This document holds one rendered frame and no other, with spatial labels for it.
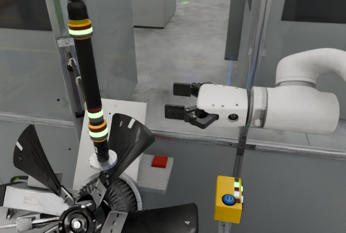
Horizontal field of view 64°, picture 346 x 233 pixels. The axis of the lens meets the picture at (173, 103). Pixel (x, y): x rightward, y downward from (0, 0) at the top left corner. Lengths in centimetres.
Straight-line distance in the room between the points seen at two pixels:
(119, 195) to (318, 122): 72
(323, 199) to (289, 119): 136
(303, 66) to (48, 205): 96
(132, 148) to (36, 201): 47
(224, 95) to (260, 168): 114
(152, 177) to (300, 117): 107
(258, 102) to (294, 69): 10
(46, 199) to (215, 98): 81
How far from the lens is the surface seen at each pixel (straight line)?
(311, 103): 58
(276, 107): 56
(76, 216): 94
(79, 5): 57
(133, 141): 88
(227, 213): 117
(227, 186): 121
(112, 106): 119
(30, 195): 121
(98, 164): 75
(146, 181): 150
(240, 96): 57
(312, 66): 58
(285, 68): 60
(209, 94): 57
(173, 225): 93
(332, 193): 187
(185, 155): 164
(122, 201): 105
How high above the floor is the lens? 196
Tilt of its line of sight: 32 degrees down
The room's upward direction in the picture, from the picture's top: straight up
